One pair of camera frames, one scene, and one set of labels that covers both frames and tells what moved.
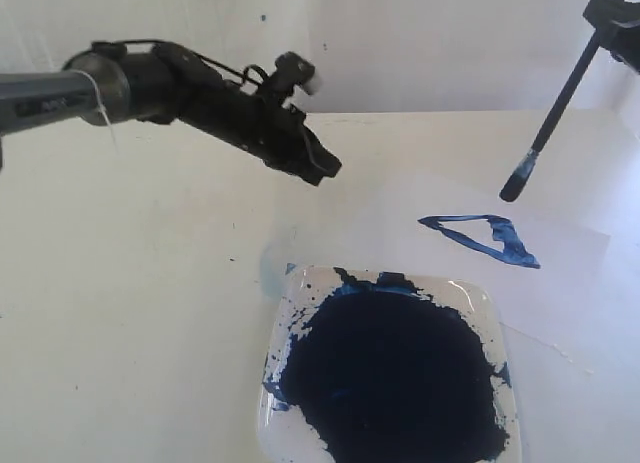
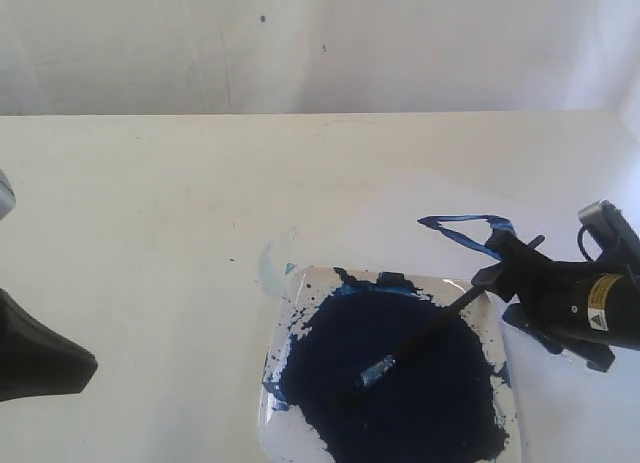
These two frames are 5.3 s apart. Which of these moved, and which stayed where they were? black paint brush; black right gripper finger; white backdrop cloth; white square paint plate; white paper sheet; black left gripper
Moved: black left gripper; black right gripper finger; black paint brush
Stayed: white paper sheet; white square paint plate; white backdrop cloth
